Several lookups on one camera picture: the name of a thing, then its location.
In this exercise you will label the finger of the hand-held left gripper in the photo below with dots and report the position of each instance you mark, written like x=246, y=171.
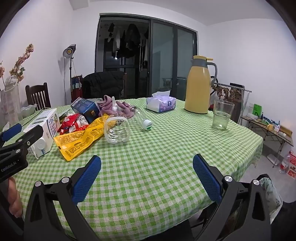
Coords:
x=11, y=132
x=34, y=134

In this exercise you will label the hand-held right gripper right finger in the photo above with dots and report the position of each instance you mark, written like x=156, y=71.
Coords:
x=207, y=178

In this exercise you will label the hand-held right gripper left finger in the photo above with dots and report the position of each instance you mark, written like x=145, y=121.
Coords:
x=86, y=178

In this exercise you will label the white milk carton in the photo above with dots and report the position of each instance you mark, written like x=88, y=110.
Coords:
x=46, y=125

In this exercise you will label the yellow snack packet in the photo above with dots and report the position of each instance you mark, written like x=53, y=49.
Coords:
x=76, y=141

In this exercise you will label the red snack packet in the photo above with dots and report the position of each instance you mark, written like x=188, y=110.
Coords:
x=74, y=122

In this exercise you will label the clear plastic container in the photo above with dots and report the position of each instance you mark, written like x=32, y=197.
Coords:
x=116, y=132

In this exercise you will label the blue cardboard box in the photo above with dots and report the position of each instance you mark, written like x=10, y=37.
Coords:
x=85, y=111

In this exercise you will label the leaf print plastic bag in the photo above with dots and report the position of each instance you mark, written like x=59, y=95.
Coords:
x=272, y=197

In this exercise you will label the clear plastic bottle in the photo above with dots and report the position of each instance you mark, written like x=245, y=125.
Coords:
x=147, y=125

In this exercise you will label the pink cloth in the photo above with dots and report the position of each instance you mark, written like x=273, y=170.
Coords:
x=124, y=107

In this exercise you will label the person's left hand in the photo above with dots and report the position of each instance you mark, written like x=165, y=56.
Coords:
x=15, y=204

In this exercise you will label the glass bowl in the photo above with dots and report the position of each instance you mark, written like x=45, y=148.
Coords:
x=29, y=111

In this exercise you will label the glass vase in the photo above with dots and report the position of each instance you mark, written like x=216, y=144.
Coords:
x=10, y=99

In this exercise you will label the green checked tablecloth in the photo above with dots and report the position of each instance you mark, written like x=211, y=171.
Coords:
x=150, y=162

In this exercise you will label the clear drinking glass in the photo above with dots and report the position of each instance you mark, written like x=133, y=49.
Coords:
x=222, y=120

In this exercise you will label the red fabric rack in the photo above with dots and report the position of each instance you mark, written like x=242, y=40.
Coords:
x=76, y=90

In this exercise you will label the white floor scale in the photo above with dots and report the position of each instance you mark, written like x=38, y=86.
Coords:
x=274, y=160

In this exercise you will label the dried flower branches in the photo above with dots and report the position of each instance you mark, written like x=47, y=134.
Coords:
x=23, y=60

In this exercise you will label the white flat box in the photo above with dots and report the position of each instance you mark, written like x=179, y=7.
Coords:
x=252, y=115

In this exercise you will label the folding camp table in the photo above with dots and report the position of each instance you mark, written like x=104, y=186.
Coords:
x=266, y=126

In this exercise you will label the white plastic piece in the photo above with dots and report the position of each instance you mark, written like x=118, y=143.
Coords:
x=114, y=103

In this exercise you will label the large water bottle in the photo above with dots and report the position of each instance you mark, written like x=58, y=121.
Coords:
x=285, y=163

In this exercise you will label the yellow mug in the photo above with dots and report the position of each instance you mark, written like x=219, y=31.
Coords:
x=270, y=127

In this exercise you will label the snack tray box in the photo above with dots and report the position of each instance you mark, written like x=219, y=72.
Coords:
x=291, y=173

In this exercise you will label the green box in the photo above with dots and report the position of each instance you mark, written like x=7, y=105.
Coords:
x=257, y=110

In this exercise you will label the group of small bottles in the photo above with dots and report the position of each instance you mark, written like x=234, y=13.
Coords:
x=270, y=120

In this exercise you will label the black jacket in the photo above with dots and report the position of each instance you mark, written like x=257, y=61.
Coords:
x=104, y=83

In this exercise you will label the yellow thermos jug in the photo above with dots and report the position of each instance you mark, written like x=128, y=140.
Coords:
x=197, y=92

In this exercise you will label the purple tissue box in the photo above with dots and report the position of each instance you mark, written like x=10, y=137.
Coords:
x=161, y=104

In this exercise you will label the black fabric bag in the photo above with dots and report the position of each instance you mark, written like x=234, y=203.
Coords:
x=284, y=220

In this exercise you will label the studio lamp on stand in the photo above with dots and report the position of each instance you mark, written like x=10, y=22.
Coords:
x=68, y=52

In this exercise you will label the row of hanging dried food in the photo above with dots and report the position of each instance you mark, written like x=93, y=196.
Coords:
x=227, y=91

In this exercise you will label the tan flat box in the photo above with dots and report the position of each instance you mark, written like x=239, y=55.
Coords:
x=284, y=131

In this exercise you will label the metal drying rack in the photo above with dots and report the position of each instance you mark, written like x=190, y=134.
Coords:
x=245, y=88

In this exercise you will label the dark sliding glass door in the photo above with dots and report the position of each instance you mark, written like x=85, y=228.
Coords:
x=161, y=58

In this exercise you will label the hanging dark clothes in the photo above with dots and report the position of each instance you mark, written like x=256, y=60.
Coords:
x=133, y=37

